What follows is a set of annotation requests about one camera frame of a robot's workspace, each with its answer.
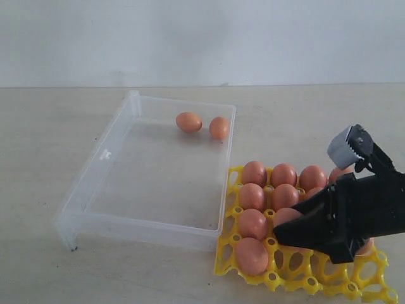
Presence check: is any brown egg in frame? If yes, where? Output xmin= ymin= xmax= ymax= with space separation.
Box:
xmin=209 ymin=117 xmax=230 ymax=140
xmin=304 ymin=187 xmax=324 ymax=200
xmin=270 ymin=163 xmax=297 ymax=187
xmin=299 ymin=165 xmax=327 ymax=192
xmin=273 ymin=208 xmax=302 ymax=227
xmin=175 ymin=111 xmax=203 ymax=134
xmin=241 ymin=161 xmax=268 ymax=187
xmin=237 ymin=208 xmax=268 ymax=240
xmin=235 ymin=237 xmax=269 ymax=276
xmin=239 ymin=183 xmax=266 ymax=211
xmin=356 ymin=237 xmax=374 ymax=256
xmin=271 ymin=184 xmax=299 ymax=211
xmin=328 ymin=167 xmax=352 ymax=184

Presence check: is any clear plastic box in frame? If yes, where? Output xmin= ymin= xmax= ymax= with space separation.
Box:
xmin=55 ymin=90 xmax=236 ymax=251

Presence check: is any yellow plastic egg tray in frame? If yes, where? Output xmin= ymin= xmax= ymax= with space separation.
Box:
xmin=214 ymin=166 xmax=399 ymax=303

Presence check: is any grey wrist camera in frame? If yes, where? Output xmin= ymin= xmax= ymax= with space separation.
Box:
xmin=327 ymin=124 xmax=402 ymax=175

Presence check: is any brown egg back right corner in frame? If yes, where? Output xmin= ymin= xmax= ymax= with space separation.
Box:
xmin=291 ymin=246 xmax=312 ymax=253

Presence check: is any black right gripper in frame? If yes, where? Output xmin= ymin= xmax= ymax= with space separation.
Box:
xmin=273 ymin=172 xmax=404 ymax=263

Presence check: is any brown egg back top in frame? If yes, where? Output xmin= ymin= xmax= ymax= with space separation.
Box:
xmin=175 ymin=111 xmax=203 ymax=134

